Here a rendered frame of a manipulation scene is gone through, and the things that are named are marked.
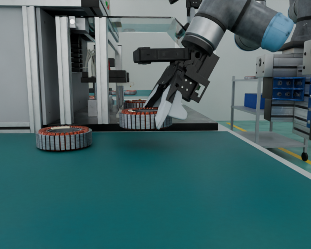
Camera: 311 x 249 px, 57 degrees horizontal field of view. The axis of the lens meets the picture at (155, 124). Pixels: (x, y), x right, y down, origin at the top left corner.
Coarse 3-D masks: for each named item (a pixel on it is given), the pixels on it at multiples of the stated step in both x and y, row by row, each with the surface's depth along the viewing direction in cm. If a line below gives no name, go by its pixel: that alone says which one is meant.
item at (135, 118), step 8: (120, 112) 60; (128, 112) 57; (136, 112) 57; (144, 112) 56; (152, 112) 56; (120, 120) 59; (128, 120) 57; (136, 120) 56; (144, 120) 55; (152, 120) 56; (168, 120) 58; (128, 128) 58; (136, 128) 56; (144, 128) 56; (152, 128) 56; (160, 128) 57
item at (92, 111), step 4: (88, 100) 94; (92, 100) 94; (96, 100) 94; (88, 104) 94; (92, 104) 94; (96, 104) 94; (88, 108) 94; (92, 108) 94; (96, 108) 94; (88, 112) 94; (92, 112) 94; (96, 112) 94; (88, 116) 94; (92, 116) 94; (96, 116) 95
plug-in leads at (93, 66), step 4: (88, 52) 94; (92, 52) 96; (88, 56) 93; (88, 60) 94; (92, 60) 94; (92, 64) 94; (92, 68) 94; (84, 72) 93; (92, 72) 94; (84, 76) 93; (92, 76) 94
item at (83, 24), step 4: (76, 20) 80; (80, 20) 80; (84, 20) 80; (80, 24) 80; (84, 24) 80; (88, 24) 85; (80, 28) 80; (84, 28) 80; (88, 28) 85; (76, 32) 84; (80, 32) 84; (84, 32) 84; (88, 32) 85
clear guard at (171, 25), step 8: (80, 16) 80; (88, 16) 80; (112, 16) 80; (120, 16) 80; (128, 16) 80; (136, 16) 80; (144, 16) 81; (152, 16) 81; (112, 24) 90; (120, 24) 90; (128, 24) 90; (136, 24) 90; (144, 24) 90; (152, 24) 90; (160, 24) 90; (168, 24) 90; (176, 24) 84; (144, 32) 104; (152, 32) 104; (160, 32) 104; (168, 32) 101; (176, 32) 92; (184, 32) 84; (176, 40) 101
